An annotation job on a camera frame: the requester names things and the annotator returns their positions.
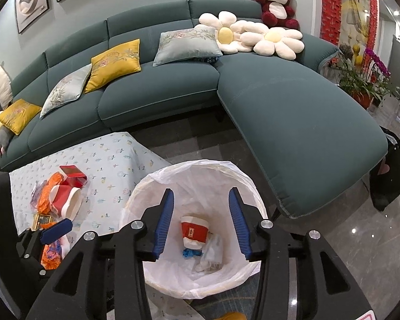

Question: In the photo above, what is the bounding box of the red paper cup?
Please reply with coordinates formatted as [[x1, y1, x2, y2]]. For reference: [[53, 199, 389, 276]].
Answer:
[[180, 216, 210, 249]]

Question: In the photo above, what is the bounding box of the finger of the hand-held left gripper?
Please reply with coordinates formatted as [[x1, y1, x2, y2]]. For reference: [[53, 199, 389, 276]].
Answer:
[[17, 218, 73, 261]]

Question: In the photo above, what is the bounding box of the large yellow embroidered cushion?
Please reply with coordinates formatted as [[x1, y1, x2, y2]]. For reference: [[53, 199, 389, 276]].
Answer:
[[83, 39, 142, 94]]

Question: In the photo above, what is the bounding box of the red cardboard box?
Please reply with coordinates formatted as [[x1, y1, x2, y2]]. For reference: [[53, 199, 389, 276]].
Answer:
[[59, 165, 89, 190]]

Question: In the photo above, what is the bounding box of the white flower cushion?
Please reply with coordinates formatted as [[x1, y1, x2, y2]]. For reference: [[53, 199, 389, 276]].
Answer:
[[236, 20, 304, 61], [199, 11, 252, 55]]

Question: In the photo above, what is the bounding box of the floral print tablecloth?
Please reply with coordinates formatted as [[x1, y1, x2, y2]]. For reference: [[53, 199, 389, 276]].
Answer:
[[8, 131, 174, 241]]

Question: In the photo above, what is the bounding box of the red wall decoration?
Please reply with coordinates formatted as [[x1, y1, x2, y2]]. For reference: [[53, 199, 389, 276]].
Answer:
[[320, 0, 342, 45]]

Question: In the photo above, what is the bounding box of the waste bin with white liner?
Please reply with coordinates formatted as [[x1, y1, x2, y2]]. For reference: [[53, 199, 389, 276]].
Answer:
[[119, 160, 269, 300]]

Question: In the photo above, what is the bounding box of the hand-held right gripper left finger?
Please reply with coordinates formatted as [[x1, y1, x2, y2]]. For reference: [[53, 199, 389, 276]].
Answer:
[[25, 188, 175, 320]]

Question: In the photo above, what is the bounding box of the red and white paper bowl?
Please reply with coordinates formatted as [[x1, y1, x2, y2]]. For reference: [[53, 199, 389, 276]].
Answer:
[[48, 185, 84, 222]]

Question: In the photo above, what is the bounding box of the grey plush toy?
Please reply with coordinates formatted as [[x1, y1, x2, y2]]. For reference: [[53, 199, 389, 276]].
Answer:
[[0, 128, 12, 157]]

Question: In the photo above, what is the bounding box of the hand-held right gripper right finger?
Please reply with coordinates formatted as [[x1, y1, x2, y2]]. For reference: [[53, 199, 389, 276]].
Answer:
[[228, 187, 377, 320]]

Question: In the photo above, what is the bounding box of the clear plastic wrapper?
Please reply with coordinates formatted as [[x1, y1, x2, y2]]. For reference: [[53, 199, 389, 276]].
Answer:
[[200, 235, 225, 267]]

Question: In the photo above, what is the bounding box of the small yellow embroidered cushion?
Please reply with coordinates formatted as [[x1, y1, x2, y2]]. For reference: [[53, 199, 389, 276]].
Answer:
[[0, 99, 43, 136]]

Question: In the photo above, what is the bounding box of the orange plastic bag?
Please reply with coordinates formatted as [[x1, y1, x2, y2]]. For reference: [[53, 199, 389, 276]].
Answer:
[[37, 171, 70, 270]]

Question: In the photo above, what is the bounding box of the green sectional sofa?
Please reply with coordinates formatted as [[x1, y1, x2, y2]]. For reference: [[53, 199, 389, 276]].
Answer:
[[0, 0, 389, 219]]

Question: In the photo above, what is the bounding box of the purple orchid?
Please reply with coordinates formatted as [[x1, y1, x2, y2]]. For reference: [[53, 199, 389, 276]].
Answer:
[[363, 48, 392, 84]]

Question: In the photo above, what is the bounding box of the grey-blue embroidered cushion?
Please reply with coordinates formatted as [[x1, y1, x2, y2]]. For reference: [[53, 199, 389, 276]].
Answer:
[[40, 63, 93, 119], [152, 27, 223, 67]]

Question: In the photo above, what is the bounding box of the green potted plant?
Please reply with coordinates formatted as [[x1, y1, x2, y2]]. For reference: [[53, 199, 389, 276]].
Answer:
[[333, 53, 397, 109]]

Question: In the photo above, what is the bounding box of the red and white plush bear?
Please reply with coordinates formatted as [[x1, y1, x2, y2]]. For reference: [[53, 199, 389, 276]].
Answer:
[[253, 0, 301, 30]]

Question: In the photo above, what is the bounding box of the gold foil packet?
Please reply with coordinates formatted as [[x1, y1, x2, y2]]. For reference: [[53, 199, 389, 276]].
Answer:
[[31, 215, 54, 230]]

